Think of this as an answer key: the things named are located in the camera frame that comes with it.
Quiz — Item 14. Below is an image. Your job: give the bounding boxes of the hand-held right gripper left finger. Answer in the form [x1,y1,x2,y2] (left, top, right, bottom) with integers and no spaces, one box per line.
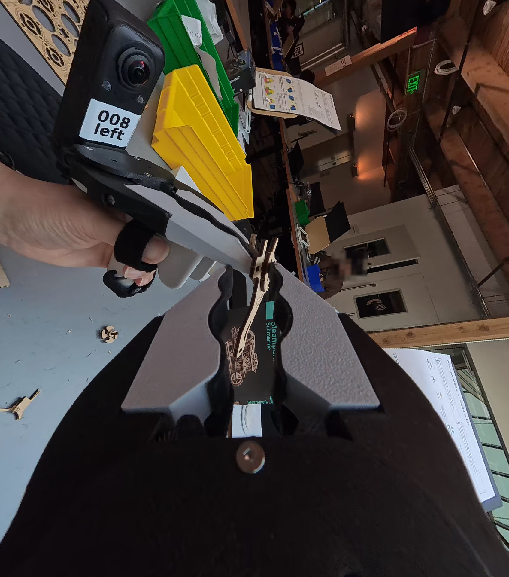
[121,266,237,434]

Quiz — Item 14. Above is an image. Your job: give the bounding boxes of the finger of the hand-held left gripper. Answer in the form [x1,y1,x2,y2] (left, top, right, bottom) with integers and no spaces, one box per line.
[170,165,254,254]
[125,182,256,272]

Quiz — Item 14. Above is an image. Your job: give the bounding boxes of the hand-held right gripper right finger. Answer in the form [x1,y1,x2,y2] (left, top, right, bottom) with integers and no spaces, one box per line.
[268,264,382,413]

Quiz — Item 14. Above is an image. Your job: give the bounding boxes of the small wooden model part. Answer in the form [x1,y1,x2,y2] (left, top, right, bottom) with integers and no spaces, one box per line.
[248,233,270,283]

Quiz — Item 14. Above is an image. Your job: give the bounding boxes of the long wooden model part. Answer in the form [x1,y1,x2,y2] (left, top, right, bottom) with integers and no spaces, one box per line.
[235,237,280,358]

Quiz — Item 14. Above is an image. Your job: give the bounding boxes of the black model kit box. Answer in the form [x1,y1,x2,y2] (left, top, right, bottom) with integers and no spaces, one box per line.
[217,288,283,407]

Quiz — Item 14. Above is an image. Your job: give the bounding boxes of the wooden cut-out parts sheet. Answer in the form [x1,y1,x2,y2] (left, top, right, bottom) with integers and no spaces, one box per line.
[0,0,89,85]

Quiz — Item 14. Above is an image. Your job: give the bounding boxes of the person's left hand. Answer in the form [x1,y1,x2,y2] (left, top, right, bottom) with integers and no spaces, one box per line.
[0,154,170,287]

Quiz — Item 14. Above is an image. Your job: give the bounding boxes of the yellow plastic bin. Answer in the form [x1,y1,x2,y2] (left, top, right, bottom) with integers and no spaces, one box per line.
[151,126,255,221]
[157,64,249,168]

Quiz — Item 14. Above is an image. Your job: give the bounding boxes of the green plastic bin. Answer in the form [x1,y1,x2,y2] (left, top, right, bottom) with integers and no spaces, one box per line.
[147,0,240,136]

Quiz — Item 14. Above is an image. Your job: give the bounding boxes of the black quilted mat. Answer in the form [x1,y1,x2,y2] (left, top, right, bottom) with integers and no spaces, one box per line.
[0,18,73,184]

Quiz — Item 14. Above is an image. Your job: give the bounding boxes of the white instruction sheet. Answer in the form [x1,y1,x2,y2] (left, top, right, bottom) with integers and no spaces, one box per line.
[383,346,503,513]

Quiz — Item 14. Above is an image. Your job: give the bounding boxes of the small black product box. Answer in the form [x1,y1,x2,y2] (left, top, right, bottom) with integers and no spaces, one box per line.
[226,48,258,96]

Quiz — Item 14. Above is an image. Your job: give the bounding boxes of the instruction sheet on clipboard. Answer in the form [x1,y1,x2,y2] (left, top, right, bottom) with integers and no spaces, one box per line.
[246,69,342,132]

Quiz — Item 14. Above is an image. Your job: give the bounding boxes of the fork-shaped wooden part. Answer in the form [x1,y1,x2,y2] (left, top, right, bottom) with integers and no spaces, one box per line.
[0,388,41,421]

